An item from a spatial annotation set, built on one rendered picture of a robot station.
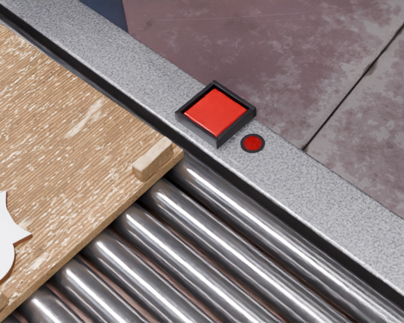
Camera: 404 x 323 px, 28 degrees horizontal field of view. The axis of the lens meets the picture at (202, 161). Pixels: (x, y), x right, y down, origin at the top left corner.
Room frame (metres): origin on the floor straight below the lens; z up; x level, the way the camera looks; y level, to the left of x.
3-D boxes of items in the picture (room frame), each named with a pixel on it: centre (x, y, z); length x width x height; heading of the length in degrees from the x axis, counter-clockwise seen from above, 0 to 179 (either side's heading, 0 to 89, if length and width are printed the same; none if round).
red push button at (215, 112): (0.68, -0.02, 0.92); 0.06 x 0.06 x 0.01; 41
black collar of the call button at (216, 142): (0.68, -0.02, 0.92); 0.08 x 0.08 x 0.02; 41
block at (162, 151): (0.60, 0.06, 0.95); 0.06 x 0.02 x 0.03; 132
